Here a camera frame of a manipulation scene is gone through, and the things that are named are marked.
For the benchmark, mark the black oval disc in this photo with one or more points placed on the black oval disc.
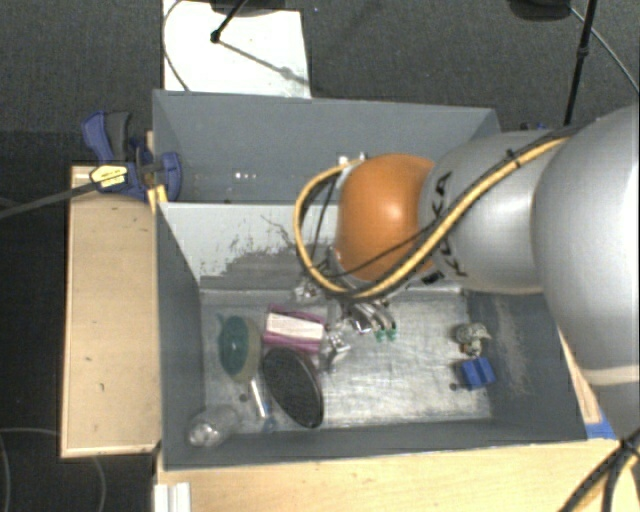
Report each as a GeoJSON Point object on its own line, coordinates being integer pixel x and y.
{"type": "Point", "coordinates": [292, 387]}

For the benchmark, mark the grey toy animal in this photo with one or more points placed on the grey toy animal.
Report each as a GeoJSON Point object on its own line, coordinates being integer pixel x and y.
{"type": "Point", "coordinates": [472, 336]}

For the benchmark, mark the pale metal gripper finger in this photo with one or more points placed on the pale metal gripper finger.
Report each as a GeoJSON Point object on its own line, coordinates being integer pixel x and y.
{"type": "Point", "coordinates": [307, 291]}
{"type": "Point", "coordinates": [334, 350]}

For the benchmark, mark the black cylinder on white bracket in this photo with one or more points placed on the black cylinder on white bracket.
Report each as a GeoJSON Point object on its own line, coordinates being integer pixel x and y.
{"type": "Point", "coordinates": [433, 278]}

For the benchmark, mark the purple and white box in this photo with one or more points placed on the purple and white box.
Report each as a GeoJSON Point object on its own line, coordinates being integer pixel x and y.
{"type": "Point", "coordinates": [292, 327]}

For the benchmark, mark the pale wood board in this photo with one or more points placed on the pale wood board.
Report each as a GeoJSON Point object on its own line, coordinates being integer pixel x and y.
{"type": "Point", "coordinates": [110, 325]}

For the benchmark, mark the grey metal bin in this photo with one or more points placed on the grey metal bin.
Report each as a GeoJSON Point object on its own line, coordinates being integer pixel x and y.
{"type": "Point", "coordinates": [300, 145]}

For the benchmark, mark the blue block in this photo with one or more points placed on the blue block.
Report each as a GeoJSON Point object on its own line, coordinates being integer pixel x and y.
{"type": "Point", "coordinates": [475, 372]}

